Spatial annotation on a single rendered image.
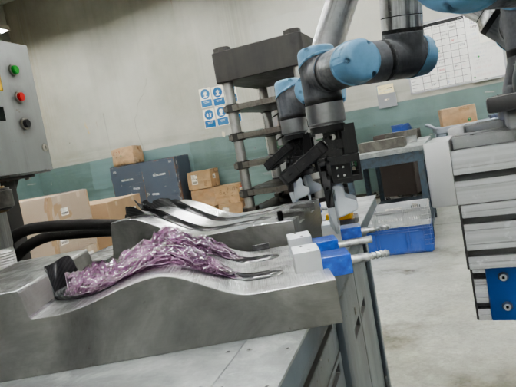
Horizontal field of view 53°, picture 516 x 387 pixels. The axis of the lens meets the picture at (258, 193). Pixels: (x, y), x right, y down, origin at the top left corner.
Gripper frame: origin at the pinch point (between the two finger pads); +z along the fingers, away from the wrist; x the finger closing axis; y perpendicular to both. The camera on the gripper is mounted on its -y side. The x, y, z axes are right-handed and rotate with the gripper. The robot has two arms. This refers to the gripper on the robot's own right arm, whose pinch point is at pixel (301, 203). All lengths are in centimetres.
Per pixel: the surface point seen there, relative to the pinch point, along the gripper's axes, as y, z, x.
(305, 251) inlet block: 37, -4, -72
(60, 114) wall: -688, -137, 480
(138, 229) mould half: -6, -7, -59
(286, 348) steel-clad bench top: 39, 5, -84
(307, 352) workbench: 38, 7, -79
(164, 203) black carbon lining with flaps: -11.3, -9.6, -43.9
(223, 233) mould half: 11, -4, -55
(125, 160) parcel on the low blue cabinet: -531, -36, 457
